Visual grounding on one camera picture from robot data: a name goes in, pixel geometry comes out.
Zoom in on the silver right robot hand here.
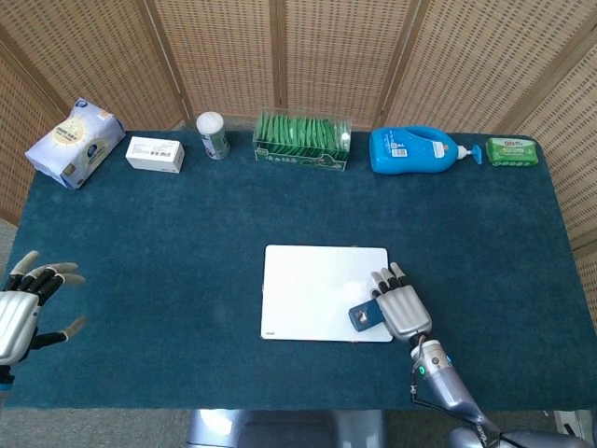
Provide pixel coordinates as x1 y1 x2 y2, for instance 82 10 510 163
369 261 433 345

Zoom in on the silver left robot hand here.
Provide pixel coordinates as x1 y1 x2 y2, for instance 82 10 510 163
0 250 88 366

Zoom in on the blue whiteboard eraser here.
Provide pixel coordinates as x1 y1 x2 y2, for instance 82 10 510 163
347 300 386 333

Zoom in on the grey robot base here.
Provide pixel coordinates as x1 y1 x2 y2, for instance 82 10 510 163
186 409 387 448

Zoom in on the white whiteboard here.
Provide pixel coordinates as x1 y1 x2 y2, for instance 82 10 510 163
259 244 394 343

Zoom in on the blue detergent pump bottle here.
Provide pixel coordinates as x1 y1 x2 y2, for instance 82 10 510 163
368 125 486 176

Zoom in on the tissue paper pack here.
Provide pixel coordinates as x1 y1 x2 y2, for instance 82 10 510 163
24 97 127 190

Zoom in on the green wet wipes pack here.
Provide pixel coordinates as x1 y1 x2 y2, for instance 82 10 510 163
484 136 540 167

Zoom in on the teal table mat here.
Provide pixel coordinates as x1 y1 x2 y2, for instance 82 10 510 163
0 129 576 412

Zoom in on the green tea bag box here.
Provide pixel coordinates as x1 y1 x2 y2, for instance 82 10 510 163
252 108 353 173

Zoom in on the white cardboard box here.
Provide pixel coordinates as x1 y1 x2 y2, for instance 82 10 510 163
125 135 186 175

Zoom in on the green can with white lid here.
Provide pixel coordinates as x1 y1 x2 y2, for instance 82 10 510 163
195 111 231 161

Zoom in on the bamboo folding screen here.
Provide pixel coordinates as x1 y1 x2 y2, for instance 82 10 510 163
0 0 597 323

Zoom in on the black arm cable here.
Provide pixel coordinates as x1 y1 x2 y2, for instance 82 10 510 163
409 385 509 448

